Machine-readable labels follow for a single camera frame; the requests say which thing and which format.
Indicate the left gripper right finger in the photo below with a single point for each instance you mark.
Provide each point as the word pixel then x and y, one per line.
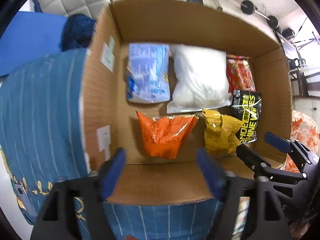
pixel 265 217

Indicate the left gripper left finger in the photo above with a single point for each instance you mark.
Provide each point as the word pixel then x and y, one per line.
pixel 57 218

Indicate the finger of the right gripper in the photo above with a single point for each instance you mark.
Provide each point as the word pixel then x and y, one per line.
pixel 253 161
pixel 296 152

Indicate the yellow snack bag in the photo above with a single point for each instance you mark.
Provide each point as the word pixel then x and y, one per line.
pixel 220 133

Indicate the black shoe shine wipes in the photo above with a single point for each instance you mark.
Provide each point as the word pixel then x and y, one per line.
pixel 247 107

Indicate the orange snack bag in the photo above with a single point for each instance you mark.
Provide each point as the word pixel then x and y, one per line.
pixel 163 137

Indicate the light blue tissue pack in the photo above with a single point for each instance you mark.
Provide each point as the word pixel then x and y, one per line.
pixel 147 73

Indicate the white soft package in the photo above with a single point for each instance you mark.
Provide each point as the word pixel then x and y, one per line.
pixel 201 79

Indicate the orange floral cloth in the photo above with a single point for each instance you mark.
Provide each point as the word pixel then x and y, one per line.
pixel 305 130

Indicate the plaid checkered blanket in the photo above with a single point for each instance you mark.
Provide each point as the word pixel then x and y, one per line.
pixel 241 218

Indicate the dark wooden stool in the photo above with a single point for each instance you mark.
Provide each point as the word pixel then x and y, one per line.
pixel 304 87

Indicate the blue striped blanket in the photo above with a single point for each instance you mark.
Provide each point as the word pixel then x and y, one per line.
pixel 41 143

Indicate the red floral snack pack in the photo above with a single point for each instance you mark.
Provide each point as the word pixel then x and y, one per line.
pixel 239 73

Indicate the cardboard box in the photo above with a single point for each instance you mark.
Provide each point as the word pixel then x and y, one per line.
pixel 111 122

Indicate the barbell on floor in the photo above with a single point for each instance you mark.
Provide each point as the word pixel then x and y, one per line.
pixel 248 8

